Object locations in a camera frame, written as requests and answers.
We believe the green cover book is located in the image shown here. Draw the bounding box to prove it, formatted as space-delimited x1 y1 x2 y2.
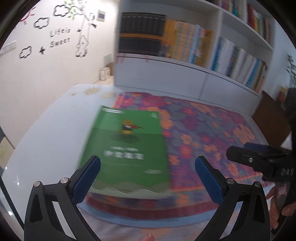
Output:
80 106 171 199

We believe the white bookshelf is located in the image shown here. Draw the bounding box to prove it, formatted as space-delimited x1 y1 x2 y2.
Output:
114 1 275 115

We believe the floral purple orange cloth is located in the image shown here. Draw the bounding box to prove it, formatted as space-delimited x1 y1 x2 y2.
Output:
86 92 261 219

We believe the glass vase with plant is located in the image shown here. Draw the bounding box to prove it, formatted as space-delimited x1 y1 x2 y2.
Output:
286 55 296 88

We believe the person's right hand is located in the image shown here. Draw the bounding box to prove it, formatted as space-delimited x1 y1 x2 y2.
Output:
266 182 295 230

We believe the yellow red jar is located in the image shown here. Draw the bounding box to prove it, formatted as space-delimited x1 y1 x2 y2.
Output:
277 86 287 104

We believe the white small box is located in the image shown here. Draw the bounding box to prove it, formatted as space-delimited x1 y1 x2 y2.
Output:
100 67 110 81

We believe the row of shelf books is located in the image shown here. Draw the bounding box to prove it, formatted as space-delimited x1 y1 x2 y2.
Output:
154 1 273 92

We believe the brown wooden cabinet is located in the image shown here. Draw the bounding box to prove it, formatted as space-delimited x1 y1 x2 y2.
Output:
252 91 291 146

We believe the black book set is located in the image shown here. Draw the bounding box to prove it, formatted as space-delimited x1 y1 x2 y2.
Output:
118 12 167 56

